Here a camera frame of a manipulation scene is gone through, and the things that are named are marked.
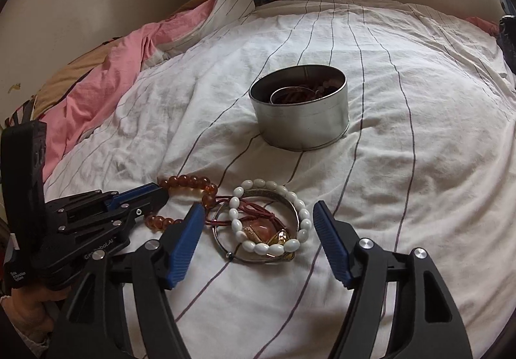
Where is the striped cloth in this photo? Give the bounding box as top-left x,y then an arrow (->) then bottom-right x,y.
0,99 -> 35,130

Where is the white bead bracelet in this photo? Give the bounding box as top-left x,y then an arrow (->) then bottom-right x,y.
228,178 -> 312,257

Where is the amber bead bracelet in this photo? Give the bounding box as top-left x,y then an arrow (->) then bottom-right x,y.
145,175 -> 220,231

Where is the round silver tin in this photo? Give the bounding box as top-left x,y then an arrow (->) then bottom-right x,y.
249,65 -> 351,151

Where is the tan bed sheet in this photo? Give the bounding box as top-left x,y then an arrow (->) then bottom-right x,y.
30,34 -> 134,120

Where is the person's left forearm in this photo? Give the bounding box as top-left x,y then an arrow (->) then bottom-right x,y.
0,298 -> 53,359

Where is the dark clothes pile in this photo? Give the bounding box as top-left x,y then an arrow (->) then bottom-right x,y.
498,14 -> 516,73

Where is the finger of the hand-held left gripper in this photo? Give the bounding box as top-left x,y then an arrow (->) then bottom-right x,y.
60,192 -> 170,235
44,182 -> 170,219

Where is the white striped duvet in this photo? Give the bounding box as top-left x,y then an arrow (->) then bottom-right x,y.
42,0 -> 516,359

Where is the person's left hand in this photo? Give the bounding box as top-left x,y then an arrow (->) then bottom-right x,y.
6,286 -> 71,344

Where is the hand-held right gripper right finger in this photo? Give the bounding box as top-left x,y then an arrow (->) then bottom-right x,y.
313,200 -> 472,359

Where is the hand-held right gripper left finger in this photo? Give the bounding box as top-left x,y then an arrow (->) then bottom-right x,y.
48,202 -> 206,359

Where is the pink blanket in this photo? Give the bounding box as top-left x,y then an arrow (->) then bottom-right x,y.
40,0 -> 226,182

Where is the silver bangle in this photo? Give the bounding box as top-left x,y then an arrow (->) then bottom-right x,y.
212,188 -> 301,263

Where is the red cord stone pendant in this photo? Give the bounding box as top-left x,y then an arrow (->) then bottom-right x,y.
205,198 -> 301,255

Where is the red braided cord bracelet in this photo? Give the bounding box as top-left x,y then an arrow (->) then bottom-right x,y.
272,87 -> 323,105

